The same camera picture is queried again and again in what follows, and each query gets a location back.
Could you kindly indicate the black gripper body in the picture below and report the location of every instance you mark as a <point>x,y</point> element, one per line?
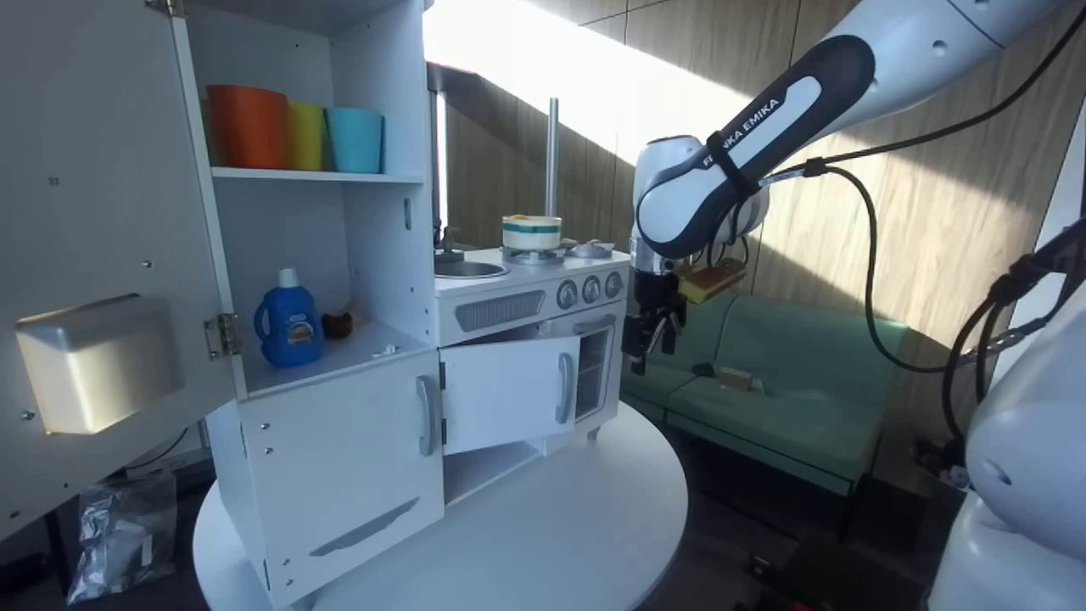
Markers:
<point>652,322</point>

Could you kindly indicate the grey knob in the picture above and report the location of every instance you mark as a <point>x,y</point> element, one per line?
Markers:
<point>592,290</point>
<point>569,293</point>
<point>612,283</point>

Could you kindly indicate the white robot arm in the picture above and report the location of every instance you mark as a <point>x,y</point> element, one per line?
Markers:
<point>1018,538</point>

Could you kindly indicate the white oven door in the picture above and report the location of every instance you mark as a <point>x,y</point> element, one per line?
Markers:
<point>593,374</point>

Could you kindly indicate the striped toy pot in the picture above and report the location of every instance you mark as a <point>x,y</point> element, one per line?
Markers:
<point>531,231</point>

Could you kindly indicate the white small cabinet door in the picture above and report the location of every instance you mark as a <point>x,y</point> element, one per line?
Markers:
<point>508,392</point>

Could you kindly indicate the green sofa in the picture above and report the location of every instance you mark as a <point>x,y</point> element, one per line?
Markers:
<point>797,390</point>

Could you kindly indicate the round white table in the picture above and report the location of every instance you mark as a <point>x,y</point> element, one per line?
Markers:
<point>587,527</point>

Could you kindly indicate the small dark toy item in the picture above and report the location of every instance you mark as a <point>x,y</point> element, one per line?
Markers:
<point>337,323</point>

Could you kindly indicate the teal plastic cup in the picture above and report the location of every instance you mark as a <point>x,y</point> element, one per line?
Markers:
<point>356,142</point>

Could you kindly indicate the blue detergent bottle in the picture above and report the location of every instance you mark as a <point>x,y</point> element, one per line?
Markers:
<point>286,323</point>

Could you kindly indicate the yellow plastic cup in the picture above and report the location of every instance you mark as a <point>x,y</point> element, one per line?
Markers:
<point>305,136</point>

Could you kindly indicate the orange plastic cup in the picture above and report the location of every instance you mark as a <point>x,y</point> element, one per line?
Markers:
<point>248,127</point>

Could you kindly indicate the white toy kitchen set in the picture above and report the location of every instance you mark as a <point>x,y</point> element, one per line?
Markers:
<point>330,462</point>

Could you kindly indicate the white upper cabinet door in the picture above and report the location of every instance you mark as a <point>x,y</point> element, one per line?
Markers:
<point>108,273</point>

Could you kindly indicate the clear plastic bag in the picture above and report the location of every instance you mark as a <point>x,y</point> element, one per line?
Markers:
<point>126,534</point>

